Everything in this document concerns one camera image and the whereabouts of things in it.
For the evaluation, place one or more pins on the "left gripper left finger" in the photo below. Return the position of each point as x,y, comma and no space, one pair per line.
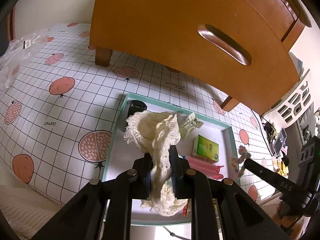
142,186

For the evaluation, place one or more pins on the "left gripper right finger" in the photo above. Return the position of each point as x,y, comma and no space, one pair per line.
180,179

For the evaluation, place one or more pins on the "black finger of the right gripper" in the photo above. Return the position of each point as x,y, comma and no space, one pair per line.
279,182

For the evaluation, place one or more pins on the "pink hair roller clip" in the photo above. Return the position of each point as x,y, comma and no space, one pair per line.
209,169

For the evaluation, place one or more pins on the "red snack packet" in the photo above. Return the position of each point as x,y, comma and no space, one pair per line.
187,208

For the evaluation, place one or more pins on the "green tissue pack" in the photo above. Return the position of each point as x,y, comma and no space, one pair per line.
205,148

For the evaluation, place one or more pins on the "cream knitted cloth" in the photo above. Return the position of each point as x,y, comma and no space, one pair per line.
154,133

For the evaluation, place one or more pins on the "pastel rope toy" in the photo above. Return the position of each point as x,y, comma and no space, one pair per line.
235,161

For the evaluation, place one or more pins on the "black small device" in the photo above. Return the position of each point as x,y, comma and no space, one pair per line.
130,108

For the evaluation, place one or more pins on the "teal shallow tray box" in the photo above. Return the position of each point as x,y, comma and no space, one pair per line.
120,156

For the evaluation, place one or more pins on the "cluttered desk items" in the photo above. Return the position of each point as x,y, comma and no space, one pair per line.
290,141

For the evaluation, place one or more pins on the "white hair claw clip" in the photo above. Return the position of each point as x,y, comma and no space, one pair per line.
190,123

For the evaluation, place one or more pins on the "pomegranate grid bed sheet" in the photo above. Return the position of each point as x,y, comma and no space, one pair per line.
61,95

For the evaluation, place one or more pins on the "lower nightstand drawer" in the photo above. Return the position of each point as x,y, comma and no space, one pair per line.
190,40

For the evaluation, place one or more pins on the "wooden nightstand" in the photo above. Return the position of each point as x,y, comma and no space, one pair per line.
200,37

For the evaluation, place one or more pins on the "clear plastic bag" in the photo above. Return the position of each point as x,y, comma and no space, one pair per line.
19,54

